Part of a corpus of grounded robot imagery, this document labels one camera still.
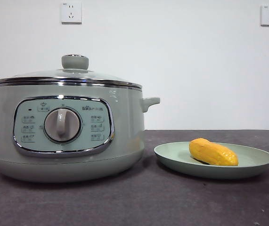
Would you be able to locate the glass lid with green knob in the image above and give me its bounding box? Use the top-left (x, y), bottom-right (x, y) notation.
top-left (0, 54), bottom-right (142, 90)

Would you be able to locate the pale green electric steamer pot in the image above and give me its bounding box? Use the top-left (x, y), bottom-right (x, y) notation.
top-left (0, 84), bottom-right (161, 184)

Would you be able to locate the pale green round plate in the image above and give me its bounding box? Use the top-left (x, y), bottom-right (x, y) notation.
top-left (153, 141), bottom-right (269, 179)

